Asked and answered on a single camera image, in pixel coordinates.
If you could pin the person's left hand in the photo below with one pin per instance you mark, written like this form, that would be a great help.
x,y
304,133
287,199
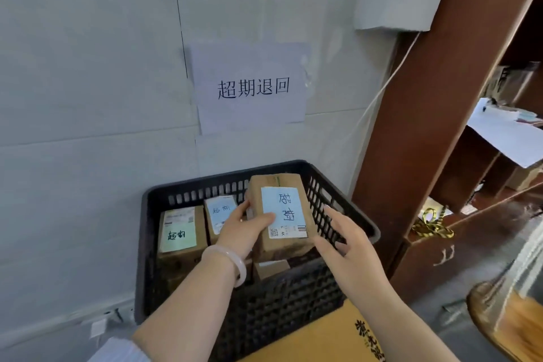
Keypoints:
x,y
239,230

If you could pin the white paper sheet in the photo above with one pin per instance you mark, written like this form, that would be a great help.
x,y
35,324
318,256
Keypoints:
x,y
505,132

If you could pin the white paper sign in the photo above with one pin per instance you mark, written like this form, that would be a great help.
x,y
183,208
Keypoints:
x,y
250,115

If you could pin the gold foil ornament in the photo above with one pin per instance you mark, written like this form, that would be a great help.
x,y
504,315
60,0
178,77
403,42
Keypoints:
x,y
432,226

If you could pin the light blue striped sleeve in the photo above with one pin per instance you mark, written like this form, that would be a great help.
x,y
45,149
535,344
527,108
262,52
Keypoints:
x,y
119,351

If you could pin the black plastic crate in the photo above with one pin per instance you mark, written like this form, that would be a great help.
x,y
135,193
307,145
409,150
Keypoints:
x,y
275,302

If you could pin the box with blue note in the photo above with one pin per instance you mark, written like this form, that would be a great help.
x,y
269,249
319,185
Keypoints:
x,y
220,213
275,181
271,268

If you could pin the brown wooden cabinet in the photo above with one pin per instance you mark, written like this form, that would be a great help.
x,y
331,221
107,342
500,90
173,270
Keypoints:
x,y
424,98

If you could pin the person's right forearm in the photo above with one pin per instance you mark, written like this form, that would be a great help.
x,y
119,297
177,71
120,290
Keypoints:
x,y
403,328

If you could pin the person's right hand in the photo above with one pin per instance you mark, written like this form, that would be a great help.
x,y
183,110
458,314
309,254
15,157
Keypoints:
x,y
356,264

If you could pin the box with green note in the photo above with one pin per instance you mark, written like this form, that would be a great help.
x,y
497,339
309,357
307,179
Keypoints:
x,y
178,230

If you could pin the person's left forearm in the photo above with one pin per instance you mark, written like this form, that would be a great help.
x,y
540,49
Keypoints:
x,y
182,315

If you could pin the cardboard box black print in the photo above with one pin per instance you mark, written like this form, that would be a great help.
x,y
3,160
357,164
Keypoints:
x,y
322,332

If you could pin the white wall socket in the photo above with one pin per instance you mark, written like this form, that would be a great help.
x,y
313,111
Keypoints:
x,y
98,328

